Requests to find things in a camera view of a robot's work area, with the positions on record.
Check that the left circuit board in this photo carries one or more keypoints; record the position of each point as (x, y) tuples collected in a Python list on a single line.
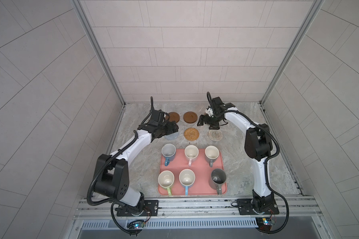
[(136, 225)]

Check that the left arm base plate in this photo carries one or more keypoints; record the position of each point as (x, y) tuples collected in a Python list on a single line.
[(149, 207)]

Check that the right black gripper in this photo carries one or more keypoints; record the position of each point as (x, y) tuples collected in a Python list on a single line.
[(202, 117)]

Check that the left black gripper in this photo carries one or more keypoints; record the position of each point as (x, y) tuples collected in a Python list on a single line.
[(169, 130)]

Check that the blue floral mug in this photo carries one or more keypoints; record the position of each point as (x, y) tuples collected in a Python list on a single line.
[(169, 153)]

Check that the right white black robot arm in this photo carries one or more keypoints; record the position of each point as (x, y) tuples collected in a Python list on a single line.
[(259, 145)]

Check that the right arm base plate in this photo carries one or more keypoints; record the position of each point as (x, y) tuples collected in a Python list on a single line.
[(246, 207)]

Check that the white mug blue handle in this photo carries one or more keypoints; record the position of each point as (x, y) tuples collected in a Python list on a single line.
[(187, 179)]

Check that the white mug pink handle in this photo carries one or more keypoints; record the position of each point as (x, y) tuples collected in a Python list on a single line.
[(191, 154)]

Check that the white mug green handle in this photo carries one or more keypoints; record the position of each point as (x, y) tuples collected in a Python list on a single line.
[(166, 180)]

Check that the dark grey mug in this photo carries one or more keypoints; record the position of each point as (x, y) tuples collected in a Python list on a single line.
[(217, 180)]

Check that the white mug grey handle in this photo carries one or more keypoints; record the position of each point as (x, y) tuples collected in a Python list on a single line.
[(211, 155)]

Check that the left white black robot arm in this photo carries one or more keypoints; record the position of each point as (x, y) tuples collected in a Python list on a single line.
[(110, 181)]

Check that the rattan woven round coaster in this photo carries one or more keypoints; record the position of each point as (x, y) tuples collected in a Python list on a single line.
[(191, 134)]

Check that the brown wooden coaster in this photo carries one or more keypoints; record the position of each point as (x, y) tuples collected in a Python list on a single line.
[(190, 117), (173, 116)]

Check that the circuit board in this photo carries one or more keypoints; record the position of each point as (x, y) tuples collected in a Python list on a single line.
[(265, 224), (136, 225)]

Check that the aluminium mounting rail frame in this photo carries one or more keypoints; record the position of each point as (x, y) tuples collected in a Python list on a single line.
[(203, 213)]

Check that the grey woven round coaster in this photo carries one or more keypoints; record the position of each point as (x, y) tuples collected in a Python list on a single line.
[(172, 136)]

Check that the right circuit board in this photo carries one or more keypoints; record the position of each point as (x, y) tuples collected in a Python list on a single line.
[(265, 224)]

